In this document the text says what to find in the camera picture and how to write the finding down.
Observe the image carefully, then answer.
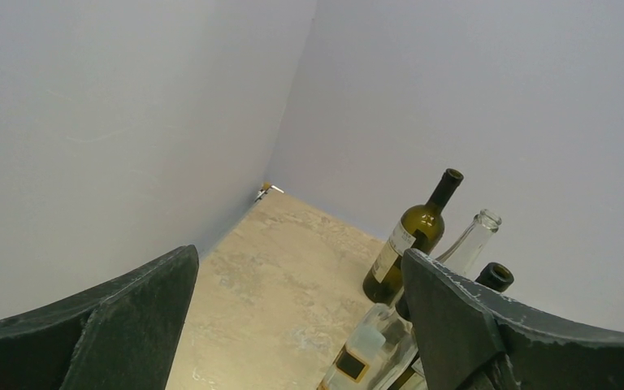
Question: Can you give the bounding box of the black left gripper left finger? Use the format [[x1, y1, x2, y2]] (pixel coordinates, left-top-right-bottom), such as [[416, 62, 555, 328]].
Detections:
[[0, 245, 199, 389]]

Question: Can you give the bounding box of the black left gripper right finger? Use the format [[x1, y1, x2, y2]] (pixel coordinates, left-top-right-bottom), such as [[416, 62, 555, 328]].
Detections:
[[401, 249, 624, 389]]

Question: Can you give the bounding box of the green wine bottle front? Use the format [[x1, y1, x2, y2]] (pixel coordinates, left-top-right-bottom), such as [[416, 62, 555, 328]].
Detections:
[[388, 262, 514, 390]]

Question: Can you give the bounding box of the green wine bottle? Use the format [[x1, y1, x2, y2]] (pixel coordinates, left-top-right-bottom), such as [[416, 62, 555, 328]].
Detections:
[[388, 262, 514, 390], [362, 168, 464, 305]]

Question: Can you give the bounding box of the tall clear glass bottle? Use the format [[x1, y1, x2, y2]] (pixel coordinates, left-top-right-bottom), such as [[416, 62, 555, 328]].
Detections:
[[390, 209, 503, 308]]

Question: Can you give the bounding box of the square clear liquor bottle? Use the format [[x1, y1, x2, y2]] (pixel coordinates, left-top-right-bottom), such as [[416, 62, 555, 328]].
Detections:
[[317, 298, 418, 390]]

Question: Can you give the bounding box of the green wine bottle back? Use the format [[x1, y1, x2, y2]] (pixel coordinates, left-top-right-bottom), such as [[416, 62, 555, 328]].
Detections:
[[362, 168, 464, 305]]

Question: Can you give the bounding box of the metal corner bracket left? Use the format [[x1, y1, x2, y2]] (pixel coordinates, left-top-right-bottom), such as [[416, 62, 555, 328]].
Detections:
[[255, 182, 284, 202]]

